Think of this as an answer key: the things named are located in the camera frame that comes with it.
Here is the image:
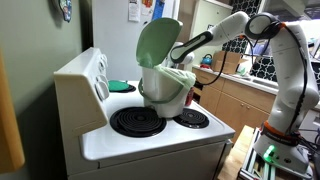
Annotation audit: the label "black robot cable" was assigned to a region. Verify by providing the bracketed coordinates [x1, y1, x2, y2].
[199, 19, 309, 134]

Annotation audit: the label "white waste bin green lid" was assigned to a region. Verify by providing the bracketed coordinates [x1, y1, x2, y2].
[136, 18, 196, 118]

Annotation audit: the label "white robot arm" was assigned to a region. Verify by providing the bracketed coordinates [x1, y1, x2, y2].
[170, 11, 319, 179]

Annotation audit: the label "wooden kitchen counter cabinets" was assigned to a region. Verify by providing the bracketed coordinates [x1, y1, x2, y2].
[192, 66, 277, 142]

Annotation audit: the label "white electric stove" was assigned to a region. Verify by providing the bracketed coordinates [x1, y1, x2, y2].
[54, 48, 234, 180]

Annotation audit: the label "green plastic bin liner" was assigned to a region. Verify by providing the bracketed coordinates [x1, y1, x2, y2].
[154, 65, 196, 89]

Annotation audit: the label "red soda can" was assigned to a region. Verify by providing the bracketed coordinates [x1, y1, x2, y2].
[185, 87, 194, 106]

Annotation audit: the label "cardboard box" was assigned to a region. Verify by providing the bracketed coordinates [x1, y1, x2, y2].
[211, 51, 246, 74]

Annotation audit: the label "green round lid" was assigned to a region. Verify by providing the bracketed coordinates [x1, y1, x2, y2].
[108, 80, 129, 92]

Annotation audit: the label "wooden table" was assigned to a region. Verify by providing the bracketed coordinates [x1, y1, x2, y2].
[218, 126, 254, 180]

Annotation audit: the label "white refrigerator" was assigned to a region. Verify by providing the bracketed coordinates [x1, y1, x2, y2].
[92, 0, 180, 80]

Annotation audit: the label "blue kettle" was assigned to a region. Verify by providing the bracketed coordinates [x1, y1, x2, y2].
[201, 54, 212, 65]

